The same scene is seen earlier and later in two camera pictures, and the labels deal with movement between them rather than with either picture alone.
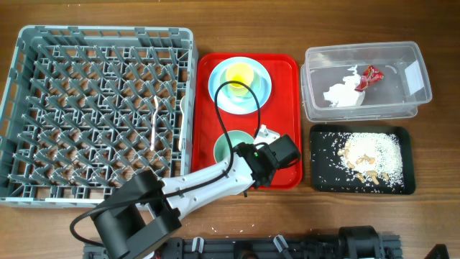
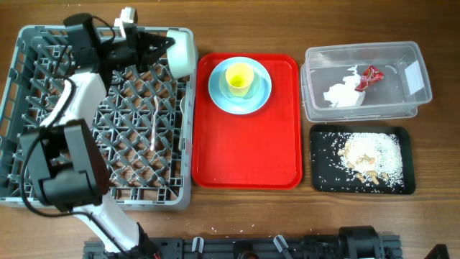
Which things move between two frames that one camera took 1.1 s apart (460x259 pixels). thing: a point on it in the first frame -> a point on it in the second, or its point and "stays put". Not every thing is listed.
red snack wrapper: x=370 y=75 stays put
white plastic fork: x=153 y=124 stays put
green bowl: x=221 y=147 -> x=182 y=54
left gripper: x=269 y=184 -> x=144 y=39
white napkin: x=346 y=95 stays put
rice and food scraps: x=374 y=157 stays put
